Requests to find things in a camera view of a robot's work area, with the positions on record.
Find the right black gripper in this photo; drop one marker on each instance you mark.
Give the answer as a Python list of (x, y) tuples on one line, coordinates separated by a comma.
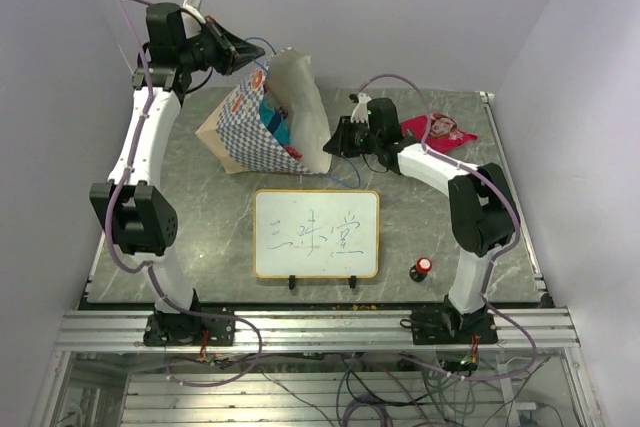
[(339, 142)]

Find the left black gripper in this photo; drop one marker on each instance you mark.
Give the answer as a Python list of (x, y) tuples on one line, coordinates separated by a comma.
[(232, 61)]

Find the blue snack bag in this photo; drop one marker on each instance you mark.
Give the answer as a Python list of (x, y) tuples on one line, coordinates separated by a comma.
[(273, 117)]

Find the blue checkered paper bag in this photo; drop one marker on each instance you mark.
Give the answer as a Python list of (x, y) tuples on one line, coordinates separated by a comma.
[(236, 136)]

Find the pink snack bag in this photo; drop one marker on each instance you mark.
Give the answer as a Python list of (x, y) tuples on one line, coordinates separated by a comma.
[(444, 135)]

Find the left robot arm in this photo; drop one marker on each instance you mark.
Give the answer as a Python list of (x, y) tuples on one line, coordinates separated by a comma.
[(139, 223)]

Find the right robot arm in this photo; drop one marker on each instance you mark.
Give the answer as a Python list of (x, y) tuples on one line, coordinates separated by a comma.
[(483, 215)]

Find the small red candy pack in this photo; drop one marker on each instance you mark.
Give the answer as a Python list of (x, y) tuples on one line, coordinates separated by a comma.
[(293, 152)]

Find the red emergency stop button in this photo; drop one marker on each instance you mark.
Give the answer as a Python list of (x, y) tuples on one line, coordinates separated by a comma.
[(421, 269)]

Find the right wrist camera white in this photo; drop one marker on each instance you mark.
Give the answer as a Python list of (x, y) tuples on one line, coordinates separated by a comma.
[(360, 111)]

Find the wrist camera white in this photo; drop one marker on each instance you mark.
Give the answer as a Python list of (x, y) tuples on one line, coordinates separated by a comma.
[(193, 8), (360, 111)]

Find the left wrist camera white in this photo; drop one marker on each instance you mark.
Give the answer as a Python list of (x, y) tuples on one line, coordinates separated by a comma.
[(193, 8)]

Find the white board with yellow frame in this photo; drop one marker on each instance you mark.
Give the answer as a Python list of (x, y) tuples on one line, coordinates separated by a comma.
[(316, 234)]

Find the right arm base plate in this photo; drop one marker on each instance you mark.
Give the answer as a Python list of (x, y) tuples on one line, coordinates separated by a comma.
[(435, 324)]

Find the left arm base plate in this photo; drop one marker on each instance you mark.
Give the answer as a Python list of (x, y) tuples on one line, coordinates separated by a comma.
[(169, 330)]

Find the aluminium frame rail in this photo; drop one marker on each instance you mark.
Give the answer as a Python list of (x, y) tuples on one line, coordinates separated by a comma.
[(304, 331)]

